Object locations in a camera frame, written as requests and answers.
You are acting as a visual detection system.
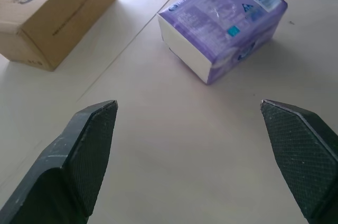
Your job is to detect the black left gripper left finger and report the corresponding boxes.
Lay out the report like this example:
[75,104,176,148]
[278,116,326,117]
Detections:
[0,99,118,224]

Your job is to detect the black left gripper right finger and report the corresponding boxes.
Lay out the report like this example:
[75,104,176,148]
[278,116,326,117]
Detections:
[260,99,338,224]

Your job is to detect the brown cardboard box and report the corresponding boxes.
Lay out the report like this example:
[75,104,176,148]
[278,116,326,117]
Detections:
[0,0,117,72]

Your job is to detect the purple tissue pack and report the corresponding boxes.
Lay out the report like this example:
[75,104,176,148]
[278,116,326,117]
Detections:
[156,0,288,86]

